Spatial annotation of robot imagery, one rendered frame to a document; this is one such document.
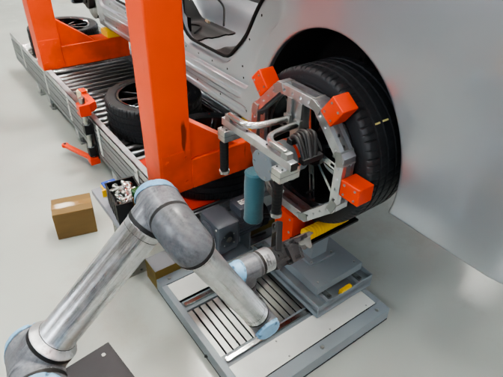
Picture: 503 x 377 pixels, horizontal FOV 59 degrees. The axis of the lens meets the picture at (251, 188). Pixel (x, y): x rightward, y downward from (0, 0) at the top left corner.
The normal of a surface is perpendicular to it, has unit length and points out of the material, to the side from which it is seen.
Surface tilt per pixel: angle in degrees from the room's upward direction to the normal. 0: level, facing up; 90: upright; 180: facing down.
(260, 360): 0
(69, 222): 90
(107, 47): 90
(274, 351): 0
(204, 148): 90
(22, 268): 0
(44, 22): 90
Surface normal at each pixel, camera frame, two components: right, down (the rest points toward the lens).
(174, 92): 0.59, 0.48
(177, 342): 0.03, -0.82
